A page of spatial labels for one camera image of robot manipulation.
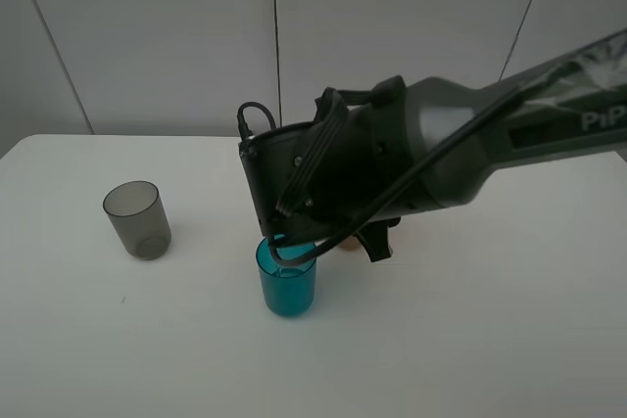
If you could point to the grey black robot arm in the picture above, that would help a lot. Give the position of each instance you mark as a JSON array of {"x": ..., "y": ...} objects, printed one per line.
[{"x": 570, "y": 106}]

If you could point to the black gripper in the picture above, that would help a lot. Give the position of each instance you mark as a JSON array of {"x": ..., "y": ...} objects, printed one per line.
[{"x": 366, "y": 155}]

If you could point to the brown translucent plastic cup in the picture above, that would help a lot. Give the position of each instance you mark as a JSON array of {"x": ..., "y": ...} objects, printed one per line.
[{"x": 350, "y": 244}]

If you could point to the grey translucent plastic cup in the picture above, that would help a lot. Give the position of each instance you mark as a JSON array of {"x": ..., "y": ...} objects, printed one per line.
[{"x": 137, "y": 214}]

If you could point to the teal translucent plastic cup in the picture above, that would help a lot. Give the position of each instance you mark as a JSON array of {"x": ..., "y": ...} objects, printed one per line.
[{"x": 288, "y": 291}]

